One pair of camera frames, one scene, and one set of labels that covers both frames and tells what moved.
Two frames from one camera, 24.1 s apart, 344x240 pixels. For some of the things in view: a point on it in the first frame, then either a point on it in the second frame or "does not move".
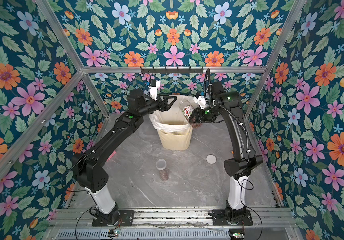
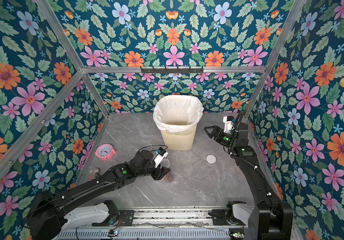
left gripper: x=163 y=107 to x=160 y=172
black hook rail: x=172 y=70 does not move
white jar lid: x=211 y=159 does not move
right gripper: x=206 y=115 to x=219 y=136
